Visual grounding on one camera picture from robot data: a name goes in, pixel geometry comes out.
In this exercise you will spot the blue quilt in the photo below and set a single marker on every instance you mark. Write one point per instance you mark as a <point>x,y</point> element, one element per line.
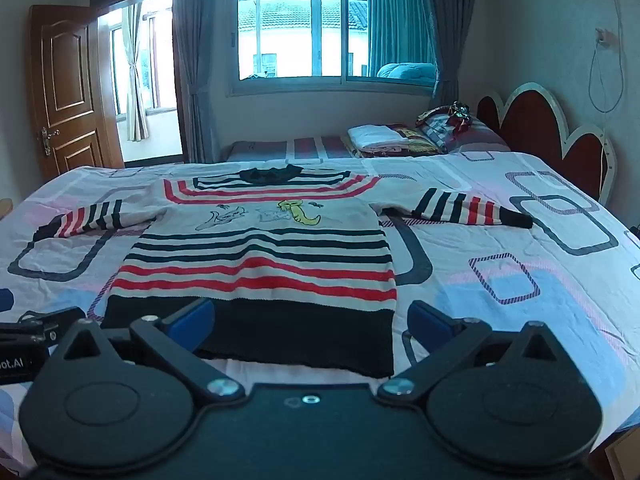
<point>406,71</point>

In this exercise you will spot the striped knit sweater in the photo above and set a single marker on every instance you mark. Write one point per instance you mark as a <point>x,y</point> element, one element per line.
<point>260,270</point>

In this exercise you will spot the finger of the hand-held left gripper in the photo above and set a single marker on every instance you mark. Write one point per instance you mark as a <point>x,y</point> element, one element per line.
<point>5,301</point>

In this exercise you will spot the white sheer curtain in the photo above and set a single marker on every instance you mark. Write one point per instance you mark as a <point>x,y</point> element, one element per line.
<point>135,75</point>

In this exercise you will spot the grey curtain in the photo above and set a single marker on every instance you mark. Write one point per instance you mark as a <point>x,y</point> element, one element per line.
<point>197,60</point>
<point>445,35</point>

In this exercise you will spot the wall socket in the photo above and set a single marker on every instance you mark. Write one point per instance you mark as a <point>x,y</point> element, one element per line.
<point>604,37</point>

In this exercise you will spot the brown wooden door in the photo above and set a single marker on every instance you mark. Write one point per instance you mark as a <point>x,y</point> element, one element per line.
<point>70,95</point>

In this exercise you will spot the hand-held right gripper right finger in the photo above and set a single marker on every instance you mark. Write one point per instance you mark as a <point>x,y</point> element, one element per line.
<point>429,324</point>

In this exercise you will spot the sliding glass window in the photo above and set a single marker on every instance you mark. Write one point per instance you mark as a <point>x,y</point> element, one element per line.
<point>300,35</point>

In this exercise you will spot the red scalloped headboard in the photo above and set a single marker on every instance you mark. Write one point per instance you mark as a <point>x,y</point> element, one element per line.
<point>540,130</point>

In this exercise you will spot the patterned bedsheet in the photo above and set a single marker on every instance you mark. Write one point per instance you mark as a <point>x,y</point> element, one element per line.
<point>500,310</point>

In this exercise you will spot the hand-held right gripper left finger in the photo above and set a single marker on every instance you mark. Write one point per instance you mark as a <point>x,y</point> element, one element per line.
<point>192,321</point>

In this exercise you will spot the colourful crumpled cloth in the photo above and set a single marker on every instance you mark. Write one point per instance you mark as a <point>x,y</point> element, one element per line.
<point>452,111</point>

